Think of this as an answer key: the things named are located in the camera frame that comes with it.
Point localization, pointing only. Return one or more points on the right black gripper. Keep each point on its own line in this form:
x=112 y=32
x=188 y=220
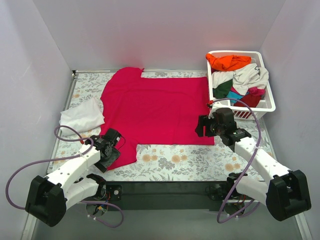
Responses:
x=203 y=126

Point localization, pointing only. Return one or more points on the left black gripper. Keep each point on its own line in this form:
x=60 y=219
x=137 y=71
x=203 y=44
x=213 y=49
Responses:
x=110 y=160

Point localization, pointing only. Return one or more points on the magenta t shirt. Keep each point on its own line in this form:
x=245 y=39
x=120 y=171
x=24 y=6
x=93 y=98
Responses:
x=153 y=111

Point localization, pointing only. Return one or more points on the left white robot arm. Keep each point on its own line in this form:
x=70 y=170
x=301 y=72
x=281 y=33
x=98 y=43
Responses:
x=51 y=196

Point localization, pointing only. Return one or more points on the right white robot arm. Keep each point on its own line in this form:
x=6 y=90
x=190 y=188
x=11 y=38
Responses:
x=283 y=191

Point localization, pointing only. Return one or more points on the dark green t shirt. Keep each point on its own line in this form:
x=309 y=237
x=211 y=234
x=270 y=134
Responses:
x=223 y=89

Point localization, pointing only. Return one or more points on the folded white t shirt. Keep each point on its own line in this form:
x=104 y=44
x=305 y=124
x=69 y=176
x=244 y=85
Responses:
x=83 y=117

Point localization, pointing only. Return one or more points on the teal t shirt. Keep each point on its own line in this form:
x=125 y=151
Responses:
x=235 y=96

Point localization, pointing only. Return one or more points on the floral table mat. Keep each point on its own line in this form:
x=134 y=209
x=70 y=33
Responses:
x=163 y=162

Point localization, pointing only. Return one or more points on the dark red t shirt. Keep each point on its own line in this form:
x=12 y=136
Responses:
x=251 y=100

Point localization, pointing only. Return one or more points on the pink garment in basket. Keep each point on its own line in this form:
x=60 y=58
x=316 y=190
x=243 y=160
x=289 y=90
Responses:
x=258 y=92

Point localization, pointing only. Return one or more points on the white grey t shirt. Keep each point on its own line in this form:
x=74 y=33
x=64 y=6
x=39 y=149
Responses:
x=243 y=79

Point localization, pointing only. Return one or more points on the orange t shirt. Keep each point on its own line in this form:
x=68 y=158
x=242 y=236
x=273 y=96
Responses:
x=227 y=63

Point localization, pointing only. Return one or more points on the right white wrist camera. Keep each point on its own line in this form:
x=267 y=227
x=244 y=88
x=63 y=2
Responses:
x=214 y=106

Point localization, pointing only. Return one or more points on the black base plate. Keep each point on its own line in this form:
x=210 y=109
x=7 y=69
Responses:
x=163 y=195

